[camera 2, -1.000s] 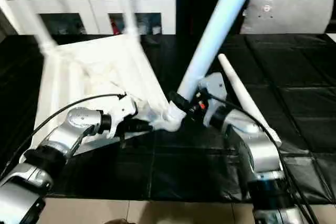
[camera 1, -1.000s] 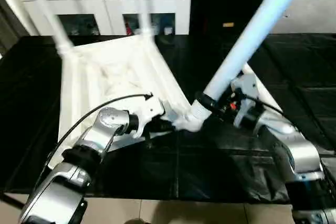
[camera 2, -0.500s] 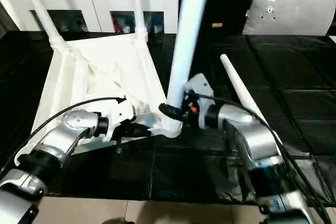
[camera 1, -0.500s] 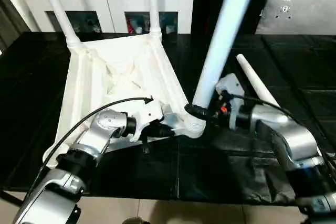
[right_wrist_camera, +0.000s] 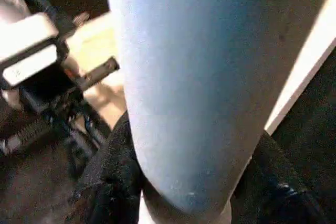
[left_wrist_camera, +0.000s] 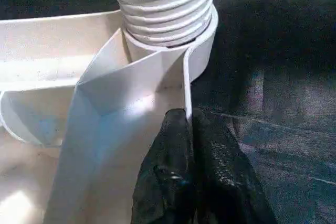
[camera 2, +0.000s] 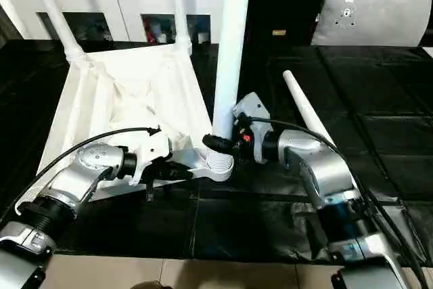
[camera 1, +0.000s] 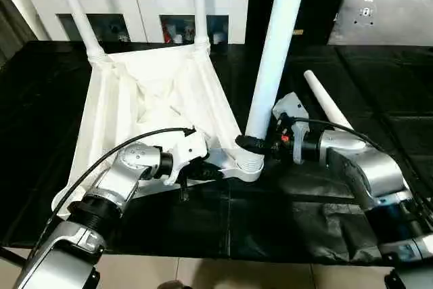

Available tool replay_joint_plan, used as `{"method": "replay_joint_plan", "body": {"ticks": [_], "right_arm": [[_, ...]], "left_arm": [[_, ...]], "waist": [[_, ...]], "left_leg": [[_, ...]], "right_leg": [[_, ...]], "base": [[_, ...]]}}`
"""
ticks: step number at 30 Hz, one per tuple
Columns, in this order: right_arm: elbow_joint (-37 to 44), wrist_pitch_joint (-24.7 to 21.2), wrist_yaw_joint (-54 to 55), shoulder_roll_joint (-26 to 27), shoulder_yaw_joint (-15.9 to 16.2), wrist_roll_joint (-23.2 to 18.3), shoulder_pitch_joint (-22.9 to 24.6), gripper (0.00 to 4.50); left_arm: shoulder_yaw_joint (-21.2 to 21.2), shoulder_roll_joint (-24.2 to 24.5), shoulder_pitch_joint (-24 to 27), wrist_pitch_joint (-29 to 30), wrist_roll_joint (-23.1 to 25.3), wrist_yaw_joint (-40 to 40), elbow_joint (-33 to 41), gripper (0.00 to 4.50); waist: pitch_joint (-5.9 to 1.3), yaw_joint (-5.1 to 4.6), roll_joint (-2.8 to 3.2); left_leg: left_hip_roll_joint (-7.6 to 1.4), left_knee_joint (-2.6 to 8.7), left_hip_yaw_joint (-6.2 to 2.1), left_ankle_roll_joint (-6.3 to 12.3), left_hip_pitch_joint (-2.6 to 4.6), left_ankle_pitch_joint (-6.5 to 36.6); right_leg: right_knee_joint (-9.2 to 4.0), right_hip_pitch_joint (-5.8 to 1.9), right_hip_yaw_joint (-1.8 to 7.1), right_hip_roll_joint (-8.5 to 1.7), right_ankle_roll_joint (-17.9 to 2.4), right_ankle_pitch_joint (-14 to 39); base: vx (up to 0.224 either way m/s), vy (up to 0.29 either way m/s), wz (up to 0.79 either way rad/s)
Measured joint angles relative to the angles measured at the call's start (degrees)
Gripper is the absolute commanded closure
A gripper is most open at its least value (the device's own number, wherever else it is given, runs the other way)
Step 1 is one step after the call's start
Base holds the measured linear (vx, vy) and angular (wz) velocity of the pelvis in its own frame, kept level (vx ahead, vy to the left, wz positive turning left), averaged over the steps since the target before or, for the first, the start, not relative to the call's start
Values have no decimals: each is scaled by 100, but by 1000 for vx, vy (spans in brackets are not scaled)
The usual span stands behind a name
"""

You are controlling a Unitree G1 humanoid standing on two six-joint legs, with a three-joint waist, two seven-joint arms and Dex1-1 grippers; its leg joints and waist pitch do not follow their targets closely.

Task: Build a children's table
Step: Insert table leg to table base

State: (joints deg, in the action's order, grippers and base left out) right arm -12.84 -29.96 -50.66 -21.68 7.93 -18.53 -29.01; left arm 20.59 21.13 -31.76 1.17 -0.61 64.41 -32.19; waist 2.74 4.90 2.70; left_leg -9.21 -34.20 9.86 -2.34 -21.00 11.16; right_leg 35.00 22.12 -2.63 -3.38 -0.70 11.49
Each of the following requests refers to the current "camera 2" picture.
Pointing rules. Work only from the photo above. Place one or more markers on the black work mat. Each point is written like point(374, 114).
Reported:
point(355, 99)

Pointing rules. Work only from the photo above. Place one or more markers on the white plastic table top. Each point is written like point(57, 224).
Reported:
point(135, 99)

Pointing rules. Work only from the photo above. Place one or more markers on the white plastic table leg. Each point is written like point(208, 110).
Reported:
point(304, 103)
point(57, 15)
point(233, 48)
point(179, 8)

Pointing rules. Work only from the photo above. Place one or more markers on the grey cushion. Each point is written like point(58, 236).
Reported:
point(372, 15)

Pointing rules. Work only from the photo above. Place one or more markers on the white glass-door cabinet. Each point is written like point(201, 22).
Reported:
point(128, 4)

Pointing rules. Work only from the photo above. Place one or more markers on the black furniture with yellow label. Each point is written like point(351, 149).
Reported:
point(280, 1)

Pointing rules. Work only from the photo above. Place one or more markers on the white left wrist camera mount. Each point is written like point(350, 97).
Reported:
point(154, 148)

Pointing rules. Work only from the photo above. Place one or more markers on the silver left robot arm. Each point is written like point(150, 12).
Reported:
point(78, 174)

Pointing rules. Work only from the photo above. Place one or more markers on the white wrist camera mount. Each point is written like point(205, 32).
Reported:
point(154, 148)
point(255, 106)

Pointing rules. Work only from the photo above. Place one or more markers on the white flat board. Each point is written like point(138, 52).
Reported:
point(429, 50)

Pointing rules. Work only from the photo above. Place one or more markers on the grey curtain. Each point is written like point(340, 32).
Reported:
point(8, 28)

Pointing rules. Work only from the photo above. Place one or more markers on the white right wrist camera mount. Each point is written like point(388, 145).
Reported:
point(255, 106)

